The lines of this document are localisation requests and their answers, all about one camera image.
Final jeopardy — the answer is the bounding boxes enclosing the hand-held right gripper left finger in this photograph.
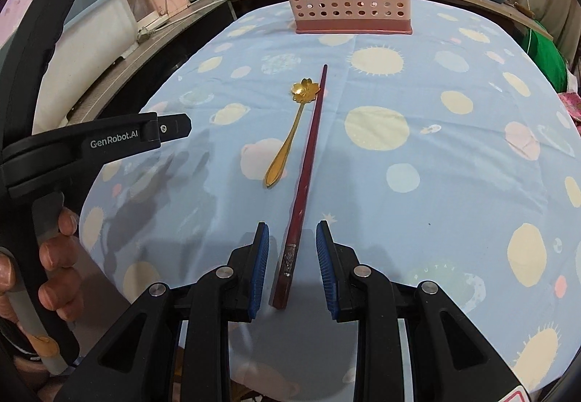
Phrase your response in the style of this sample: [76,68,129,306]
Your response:
[54,222,269,402]

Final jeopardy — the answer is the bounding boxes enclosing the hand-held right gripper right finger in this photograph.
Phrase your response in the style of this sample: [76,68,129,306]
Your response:
[316,221,529,402]

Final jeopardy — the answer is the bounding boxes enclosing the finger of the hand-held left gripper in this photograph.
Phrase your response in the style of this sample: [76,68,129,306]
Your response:
[145,113,192,145]

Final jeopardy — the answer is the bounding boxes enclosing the dark red chopstick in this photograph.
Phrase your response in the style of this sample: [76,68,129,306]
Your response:
[269,63,329,311]

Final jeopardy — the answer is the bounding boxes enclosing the gold flower spoon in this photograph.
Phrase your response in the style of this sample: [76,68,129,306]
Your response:
[263,78,322,189]

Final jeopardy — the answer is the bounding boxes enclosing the person's left hand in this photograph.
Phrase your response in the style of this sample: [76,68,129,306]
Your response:
[0,208,85,322]

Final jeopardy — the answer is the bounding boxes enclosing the white appliance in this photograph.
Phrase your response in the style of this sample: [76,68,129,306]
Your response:
[32,0,137,135]

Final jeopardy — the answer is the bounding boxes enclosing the pink pineapple print cloth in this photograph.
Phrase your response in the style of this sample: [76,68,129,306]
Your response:
[558,91,581,122]

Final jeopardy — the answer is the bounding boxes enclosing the green bag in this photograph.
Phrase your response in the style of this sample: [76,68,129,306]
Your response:
[522,19,570,92]

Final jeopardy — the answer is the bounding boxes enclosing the white power cable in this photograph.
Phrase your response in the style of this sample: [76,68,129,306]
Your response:
[136,14,171,42]

